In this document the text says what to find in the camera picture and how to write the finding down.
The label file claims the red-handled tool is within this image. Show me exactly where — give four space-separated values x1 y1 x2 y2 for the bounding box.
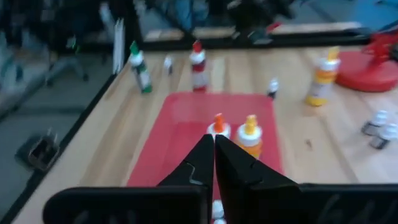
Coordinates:
266 21 283 34

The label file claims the small dark green coloring bottle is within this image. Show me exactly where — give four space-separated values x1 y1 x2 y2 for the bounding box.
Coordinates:
267 77 280 100

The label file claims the pink plastic bin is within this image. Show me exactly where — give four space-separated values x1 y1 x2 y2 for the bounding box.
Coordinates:
126 91 284 224

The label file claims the red desk lamp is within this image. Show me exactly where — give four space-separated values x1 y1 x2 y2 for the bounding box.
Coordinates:
335 29 398 93

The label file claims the large orange food coloring bottle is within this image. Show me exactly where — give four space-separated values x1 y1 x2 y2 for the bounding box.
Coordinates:
206 113 232 140

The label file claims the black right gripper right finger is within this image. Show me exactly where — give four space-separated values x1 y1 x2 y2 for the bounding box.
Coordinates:
215 134 300 224

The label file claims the black floor socket box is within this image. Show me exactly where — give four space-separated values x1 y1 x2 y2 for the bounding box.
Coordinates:
15 129 60 172

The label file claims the black table frame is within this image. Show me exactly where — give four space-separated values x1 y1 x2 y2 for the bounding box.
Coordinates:
0 27 373 224

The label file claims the large green food coloring bottle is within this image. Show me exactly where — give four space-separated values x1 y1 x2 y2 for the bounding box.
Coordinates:
129 40 153 94

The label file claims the large yellow food coloring bottle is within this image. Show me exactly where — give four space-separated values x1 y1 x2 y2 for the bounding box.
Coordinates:
304 46 342 108

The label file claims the large amber yellow-capped bottle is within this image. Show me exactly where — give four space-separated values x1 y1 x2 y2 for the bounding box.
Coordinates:
236 114 264 159

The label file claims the small maroon food coloring bottle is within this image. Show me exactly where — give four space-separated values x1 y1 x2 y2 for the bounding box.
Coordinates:
369 123 398 150

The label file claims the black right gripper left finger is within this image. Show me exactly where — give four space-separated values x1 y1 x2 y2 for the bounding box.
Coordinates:
157 134 215 200

